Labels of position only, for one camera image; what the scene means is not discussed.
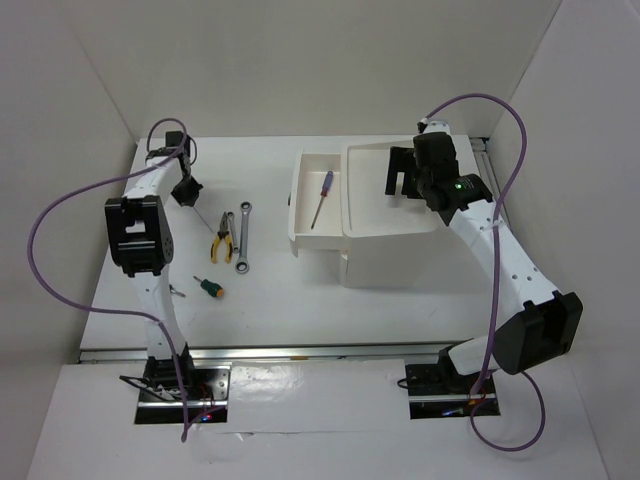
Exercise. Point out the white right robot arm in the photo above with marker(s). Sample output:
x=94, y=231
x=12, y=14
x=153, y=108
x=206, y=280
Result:
x=531, y=321

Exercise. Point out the yellow handled pliers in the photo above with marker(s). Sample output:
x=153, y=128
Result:
x=222, y=237

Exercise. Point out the white drawer cabinet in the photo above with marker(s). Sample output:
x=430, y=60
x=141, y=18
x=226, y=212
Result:
x=387, y=239

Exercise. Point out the green orange stubby screwdriver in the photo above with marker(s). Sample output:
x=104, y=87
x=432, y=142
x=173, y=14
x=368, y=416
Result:
x=213, y=289

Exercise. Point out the aluminium front rail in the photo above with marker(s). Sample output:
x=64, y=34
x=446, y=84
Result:
x=317, y=352

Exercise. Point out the large silver ratchet wrench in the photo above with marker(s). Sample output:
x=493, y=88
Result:
x=242, y=265

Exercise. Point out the white top drawer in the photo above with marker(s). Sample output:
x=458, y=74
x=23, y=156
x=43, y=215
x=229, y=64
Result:
x=328, y=235

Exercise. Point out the purple handled screwdriver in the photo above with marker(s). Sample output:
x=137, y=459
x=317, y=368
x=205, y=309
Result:
x=325, y=188

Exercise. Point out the aluminium side rail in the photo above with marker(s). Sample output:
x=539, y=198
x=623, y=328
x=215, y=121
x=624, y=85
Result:
x=479, y=147

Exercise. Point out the small silver wrench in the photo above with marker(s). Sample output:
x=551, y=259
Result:
x=232, y=230

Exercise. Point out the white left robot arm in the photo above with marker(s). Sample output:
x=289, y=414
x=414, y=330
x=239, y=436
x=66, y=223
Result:
x=142, y=245

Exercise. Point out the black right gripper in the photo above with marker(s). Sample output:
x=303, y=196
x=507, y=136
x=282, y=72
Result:
x=401, y=160

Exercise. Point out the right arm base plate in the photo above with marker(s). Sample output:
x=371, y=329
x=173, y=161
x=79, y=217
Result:
x=431, y=397

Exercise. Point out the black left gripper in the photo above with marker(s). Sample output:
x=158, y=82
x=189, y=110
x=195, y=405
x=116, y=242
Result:
x=189, y=197

